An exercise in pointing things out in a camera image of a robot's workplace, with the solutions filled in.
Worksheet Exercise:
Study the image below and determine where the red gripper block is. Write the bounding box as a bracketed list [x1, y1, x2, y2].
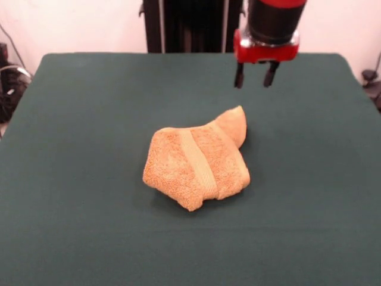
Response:
[233, 29, 300, 89]

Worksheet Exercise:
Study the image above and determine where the tan terry towel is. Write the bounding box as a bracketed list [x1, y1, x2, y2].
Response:
[142, 105, 251, 212]

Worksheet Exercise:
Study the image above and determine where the black wheeled stand foot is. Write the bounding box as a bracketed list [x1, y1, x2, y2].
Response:
[361, 69, 381, 113]

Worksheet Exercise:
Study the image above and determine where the dark green tablecloth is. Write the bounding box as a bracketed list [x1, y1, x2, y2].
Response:
[0, 52, 381, 286]

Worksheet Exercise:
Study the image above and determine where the black equipment pile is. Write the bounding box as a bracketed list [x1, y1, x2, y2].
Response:
[0, 43, 33, 123]

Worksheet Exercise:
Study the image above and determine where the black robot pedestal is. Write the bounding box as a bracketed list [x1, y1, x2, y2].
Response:
[142, 0, 250, 54]

